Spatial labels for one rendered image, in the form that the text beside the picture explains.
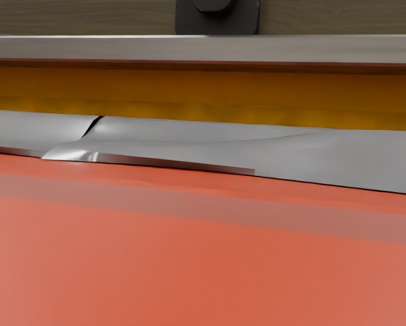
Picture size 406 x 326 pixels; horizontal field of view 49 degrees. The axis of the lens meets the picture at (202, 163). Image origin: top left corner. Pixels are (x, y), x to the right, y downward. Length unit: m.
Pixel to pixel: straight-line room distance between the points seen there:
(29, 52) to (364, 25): 0.13
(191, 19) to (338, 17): 0.05
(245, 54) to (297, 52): 0.02
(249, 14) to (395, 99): 0.06
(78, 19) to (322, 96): 0.11
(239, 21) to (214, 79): 0.03
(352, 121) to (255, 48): 0.05
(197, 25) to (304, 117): 0.05
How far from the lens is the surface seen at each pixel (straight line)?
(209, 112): 0.19
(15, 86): 0.23
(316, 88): 0.18
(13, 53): 0.21
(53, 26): 0.21
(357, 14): 0.17
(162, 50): 0.17
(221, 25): 0.17
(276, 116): 0.18
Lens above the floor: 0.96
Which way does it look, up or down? 5 degrees down
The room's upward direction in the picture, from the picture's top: 3 degrees clockwise
